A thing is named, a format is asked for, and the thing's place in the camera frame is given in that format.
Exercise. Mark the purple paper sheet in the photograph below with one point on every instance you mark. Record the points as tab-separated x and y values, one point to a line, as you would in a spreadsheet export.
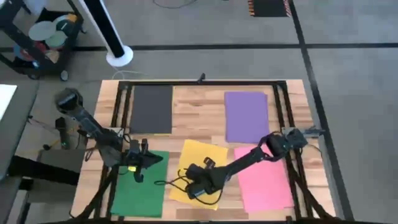
247	118

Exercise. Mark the white board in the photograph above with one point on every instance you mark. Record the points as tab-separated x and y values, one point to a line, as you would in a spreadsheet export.
6	98

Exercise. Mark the small black camera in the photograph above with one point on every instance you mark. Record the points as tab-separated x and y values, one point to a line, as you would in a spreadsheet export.
202	77

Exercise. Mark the pink paper sheet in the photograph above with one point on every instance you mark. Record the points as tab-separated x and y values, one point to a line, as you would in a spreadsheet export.
264	183

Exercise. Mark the black metal table frame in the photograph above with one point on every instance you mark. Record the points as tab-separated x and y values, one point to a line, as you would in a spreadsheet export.
248	83

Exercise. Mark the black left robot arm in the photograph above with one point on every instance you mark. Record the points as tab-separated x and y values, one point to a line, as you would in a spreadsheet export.
87	121

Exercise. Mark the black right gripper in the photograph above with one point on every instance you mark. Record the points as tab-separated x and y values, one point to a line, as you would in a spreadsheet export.
211	179

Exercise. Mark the black mat with orange edge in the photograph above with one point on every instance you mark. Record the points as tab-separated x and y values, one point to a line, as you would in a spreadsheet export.
267	7

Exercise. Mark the yellow tag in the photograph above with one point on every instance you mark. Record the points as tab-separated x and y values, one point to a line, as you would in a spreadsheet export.
132	169

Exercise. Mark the black wheeled cart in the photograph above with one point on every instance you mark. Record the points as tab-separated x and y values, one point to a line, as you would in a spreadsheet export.
74	49

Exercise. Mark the small yellow object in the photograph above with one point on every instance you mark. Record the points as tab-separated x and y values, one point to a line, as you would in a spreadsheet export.
72	18

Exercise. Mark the black paper sheet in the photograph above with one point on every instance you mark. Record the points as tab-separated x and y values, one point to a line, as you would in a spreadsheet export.
150	109

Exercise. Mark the small red object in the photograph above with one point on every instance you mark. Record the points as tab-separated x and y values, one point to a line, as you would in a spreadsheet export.
40	46

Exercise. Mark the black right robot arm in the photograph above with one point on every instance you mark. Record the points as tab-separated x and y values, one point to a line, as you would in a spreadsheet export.
242	163

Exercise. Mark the green paper sheet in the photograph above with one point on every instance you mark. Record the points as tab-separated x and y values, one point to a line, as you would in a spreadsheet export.
140	199

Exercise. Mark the dark teal plate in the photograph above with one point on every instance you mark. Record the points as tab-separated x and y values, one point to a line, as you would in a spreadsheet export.
66	27

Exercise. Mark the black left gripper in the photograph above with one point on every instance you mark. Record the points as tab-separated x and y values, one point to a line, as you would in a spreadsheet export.
136	158

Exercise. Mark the pale green plate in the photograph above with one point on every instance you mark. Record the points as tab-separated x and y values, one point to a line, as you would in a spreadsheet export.
57	40

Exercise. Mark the small tan object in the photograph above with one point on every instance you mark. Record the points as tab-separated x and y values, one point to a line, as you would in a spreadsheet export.
53	56

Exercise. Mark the pale blue plate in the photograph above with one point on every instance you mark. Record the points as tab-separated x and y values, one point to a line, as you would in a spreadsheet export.
42	30

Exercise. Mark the grey desk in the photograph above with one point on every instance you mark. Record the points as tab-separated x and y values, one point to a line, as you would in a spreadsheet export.
21	124

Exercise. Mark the black control box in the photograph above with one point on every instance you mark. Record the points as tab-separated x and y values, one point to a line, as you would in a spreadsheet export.
61	130

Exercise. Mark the white and black pole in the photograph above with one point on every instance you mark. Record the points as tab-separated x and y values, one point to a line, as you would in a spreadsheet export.
119	59

